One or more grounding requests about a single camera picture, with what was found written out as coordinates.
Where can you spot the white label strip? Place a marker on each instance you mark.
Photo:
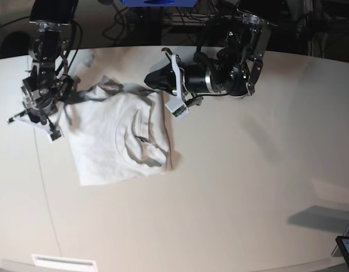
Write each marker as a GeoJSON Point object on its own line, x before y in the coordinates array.
{"type": "Point", "coordinates": [60, 263]}

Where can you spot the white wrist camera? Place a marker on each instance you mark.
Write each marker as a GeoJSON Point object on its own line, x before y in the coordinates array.
{"type": "Point", "coordinates": [177, 107]}
{"type": "Point", "coordinates": [55, 134]}

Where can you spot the gripper with bracket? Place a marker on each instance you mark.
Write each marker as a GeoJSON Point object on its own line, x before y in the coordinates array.
{"type": "Point", "coordinates": [187, 84]}
{"type": "Point", "coordinates": [46, 118]}

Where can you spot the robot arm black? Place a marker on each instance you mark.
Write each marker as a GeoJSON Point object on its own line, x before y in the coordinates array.
{"type": "Point", "coordinates": [228, 58]}
{"type": "Point", "coordinates": [49, 84]}

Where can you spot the white T-shirt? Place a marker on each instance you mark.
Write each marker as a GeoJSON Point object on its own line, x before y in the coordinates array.
{"type": "Point", "coordinates": [117, 133]}

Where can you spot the blue box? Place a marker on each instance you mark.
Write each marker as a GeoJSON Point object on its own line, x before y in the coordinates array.
{"type": "Point", "coordinates": [159, 3]}

